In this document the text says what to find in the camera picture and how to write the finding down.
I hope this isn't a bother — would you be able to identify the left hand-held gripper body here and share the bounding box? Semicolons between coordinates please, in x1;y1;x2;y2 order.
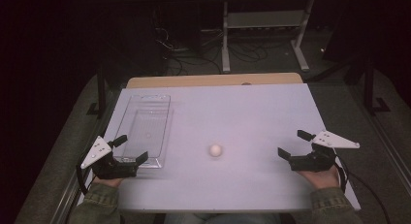
79;135;139;180

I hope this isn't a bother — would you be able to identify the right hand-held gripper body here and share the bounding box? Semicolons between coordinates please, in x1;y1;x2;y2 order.
289;129;361;173

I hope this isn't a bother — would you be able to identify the clear plastic tray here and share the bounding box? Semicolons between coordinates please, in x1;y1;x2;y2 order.
112;94;174;170

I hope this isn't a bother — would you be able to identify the white ball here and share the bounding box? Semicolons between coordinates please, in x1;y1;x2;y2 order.
208;144;223;159

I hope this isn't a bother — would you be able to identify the person's left hand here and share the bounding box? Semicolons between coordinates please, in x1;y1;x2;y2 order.
92;176;126;188

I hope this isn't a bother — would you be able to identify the person's right hand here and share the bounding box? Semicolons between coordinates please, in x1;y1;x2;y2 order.
296;163;341;190

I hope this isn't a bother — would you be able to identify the black floor stand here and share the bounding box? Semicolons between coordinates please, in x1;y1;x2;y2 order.
362;53;392;115
85;66;109;117

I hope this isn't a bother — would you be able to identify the wooden table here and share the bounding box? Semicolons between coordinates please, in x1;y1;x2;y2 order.
125;72;303;89

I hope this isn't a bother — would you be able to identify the grey metal stand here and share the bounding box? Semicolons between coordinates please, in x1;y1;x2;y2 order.
220;0;316;74

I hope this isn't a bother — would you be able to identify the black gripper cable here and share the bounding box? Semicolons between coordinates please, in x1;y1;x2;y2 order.
75;165;95;197
333;161;393;224

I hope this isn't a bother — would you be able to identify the bundle of floor cables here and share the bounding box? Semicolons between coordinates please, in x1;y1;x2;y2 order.
154;25;269;76

